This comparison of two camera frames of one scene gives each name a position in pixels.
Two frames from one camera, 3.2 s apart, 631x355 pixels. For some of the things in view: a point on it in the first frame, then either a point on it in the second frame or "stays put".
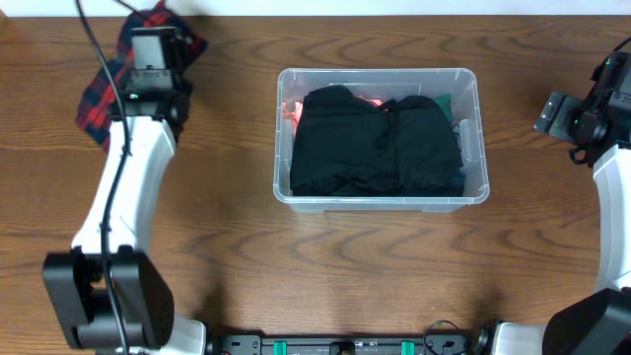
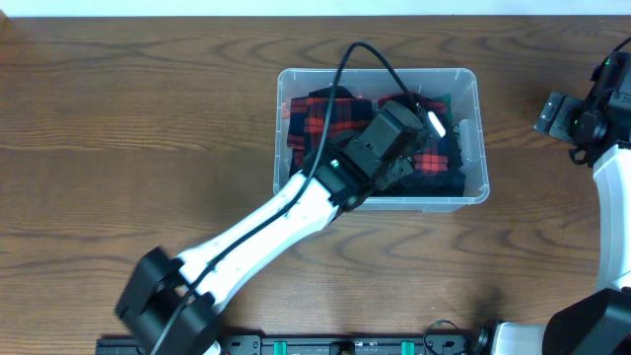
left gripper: [184, 89] to [397, 176]
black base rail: [237, 344] stays put
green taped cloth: [445, 102] stays put
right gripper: [571, 106] stays put
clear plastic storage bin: [383, 140] stays put
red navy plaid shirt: [104, 87] to [311, 122]
